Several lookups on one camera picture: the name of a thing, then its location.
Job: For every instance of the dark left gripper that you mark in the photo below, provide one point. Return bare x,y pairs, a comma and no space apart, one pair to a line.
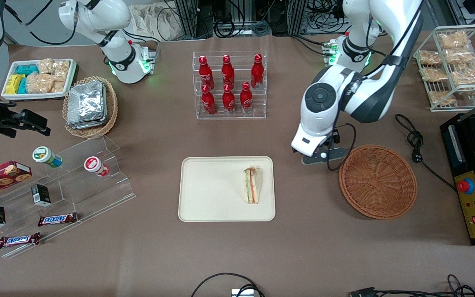
336,137

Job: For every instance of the triangular sandwich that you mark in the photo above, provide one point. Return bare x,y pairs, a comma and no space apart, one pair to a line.
253,185

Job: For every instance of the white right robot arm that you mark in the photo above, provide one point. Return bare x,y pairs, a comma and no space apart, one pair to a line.
114,62

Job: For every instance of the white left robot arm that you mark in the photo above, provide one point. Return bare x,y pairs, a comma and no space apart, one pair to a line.
324,99

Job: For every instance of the white rectangular snack tray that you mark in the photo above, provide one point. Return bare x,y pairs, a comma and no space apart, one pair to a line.
35,96

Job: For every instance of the round brown wicker basket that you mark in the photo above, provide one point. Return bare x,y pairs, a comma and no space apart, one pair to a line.
377,181

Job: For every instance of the oval wicker basket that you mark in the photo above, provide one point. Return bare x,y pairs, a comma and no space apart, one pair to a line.
111,107

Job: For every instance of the beige plastic tray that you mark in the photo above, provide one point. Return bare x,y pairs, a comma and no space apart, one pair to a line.
212,189

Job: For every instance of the green lid yogurt cup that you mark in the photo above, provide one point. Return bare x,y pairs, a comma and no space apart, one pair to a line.
45,156

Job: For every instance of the teal snack packet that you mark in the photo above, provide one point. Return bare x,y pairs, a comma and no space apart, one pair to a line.
22,86
27,69

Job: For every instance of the rice cracker bag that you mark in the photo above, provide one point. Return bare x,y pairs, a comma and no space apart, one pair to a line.
39,83
58,86
45,65
61,69

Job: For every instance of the yellow snack packet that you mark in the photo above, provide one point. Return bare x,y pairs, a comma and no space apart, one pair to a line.
13,83

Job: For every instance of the silver foil pack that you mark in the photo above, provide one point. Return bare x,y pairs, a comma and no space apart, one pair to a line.
85,126
87,103

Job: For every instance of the red lid yogurt cup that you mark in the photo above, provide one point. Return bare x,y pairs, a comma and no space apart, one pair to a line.
94,165

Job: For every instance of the clear acrylic bottle rack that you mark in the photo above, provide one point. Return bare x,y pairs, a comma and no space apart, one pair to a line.
258,111

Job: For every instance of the red cola bottle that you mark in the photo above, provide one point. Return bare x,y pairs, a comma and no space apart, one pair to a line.
246,99
257,72
228,72
229,101
208,103
205,74

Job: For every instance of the clear acrylic stepped display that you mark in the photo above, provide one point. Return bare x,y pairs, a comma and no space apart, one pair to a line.
97,198

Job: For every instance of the snickers chocolate bar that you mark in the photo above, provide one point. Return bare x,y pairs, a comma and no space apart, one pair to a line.
57,219
19,240

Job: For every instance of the clear bag of crackers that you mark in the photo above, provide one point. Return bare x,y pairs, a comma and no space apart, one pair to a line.
429,57
468,76
461,55
453,40
433,74
439,97

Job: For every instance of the beige cloth bag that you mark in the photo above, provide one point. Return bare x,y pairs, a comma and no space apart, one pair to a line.
155,20

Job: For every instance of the black control box yellow panel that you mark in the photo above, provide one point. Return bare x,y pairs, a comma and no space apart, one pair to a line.
474,206

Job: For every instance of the small grey device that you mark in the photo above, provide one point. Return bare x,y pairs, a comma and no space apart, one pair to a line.
242,293

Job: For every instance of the aluminium frame post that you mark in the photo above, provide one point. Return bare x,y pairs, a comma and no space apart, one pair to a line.
297,16
187,18

